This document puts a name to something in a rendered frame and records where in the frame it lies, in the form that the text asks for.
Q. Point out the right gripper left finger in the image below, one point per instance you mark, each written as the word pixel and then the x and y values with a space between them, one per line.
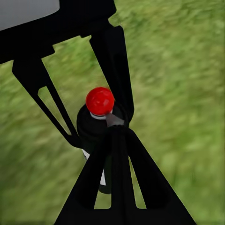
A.
pixel 79 207

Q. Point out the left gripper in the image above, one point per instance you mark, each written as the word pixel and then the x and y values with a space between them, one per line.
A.
pixel 28 43

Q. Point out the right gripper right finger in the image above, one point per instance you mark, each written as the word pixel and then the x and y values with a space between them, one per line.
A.
pixel 163 205

